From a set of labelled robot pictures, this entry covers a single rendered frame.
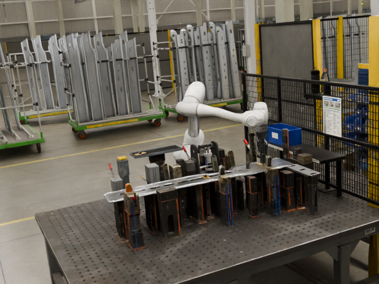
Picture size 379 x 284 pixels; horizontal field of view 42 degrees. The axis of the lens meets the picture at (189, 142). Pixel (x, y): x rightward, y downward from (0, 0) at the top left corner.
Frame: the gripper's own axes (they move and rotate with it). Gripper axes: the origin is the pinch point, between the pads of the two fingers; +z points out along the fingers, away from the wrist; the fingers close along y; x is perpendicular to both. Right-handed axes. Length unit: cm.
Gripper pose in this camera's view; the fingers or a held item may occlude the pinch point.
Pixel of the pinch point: (263, 158)
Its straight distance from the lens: 363.4
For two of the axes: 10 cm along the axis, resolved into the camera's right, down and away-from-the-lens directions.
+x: 9.2, -1.6, 3.6
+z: 0.8, 9.7, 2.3
